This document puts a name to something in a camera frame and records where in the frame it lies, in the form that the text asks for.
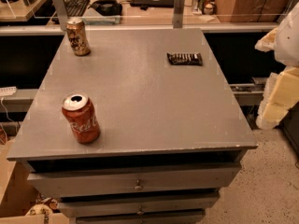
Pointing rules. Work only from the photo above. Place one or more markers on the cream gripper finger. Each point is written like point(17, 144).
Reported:
point(267, 42)
point(281, 93)

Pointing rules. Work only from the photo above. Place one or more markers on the red coke can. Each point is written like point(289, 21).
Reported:
point(79, 111)

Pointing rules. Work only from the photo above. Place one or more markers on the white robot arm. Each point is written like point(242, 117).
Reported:
point(286, 49)

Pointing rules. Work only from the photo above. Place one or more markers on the rxbar chocolate wrapper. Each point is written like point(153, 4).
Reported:
point(192, 59)

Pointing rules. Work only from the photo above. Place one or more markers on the gold drink can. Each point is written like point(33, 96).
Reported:
point(75, 28)

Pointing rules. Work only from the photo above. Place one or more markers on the brown cardboard box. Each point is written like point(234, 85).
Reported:
point(250, 10)

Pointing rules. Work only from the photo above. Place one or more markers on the small round jar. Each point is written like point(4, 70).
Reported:
point(209, 9)

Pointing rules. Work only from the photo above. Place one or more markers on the black laptop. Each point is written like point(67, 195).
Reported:
point(152, 3)

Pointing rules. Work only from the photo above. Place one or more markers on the grey drawer cabinet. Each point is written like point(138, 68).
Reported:
point(150, 112)

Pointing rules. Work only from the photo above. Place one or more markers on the bottom drawer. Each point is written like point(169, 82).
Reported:
point(170, 217)

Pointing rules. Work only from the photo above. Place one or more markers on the black headset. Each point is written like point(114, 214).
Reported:
point(107, 7)

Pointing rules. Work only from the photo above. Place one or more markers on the black keyboard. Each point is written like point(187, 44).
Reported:
point(74, 8)

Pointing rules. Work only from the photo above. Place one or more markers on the top drawer with knob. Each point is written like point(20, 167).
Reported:
point(134, 180)

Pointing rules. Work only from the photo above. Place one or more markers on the drawer with knob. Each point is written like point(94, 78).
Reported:
point(144, 203)
point(134, 180)

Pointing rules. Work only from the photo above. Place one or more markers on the middle drawer with knob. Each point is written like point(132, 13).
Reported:
point(144, 203)

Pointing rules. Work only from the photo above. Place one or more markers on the white power strip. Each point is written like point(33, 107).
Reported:
point(7, 91)

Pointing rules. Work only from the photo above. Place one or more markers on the middle metal bracket post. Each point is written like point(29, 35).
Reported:
point(178, 13)

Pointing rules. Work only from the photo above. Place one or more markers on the metal bracket post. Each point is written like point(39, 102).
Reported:
point(61, 13)
point(178, 13)

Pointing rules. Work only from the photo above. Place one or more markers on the left metal bracket post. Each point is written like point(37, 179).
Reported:
point(61, 13)

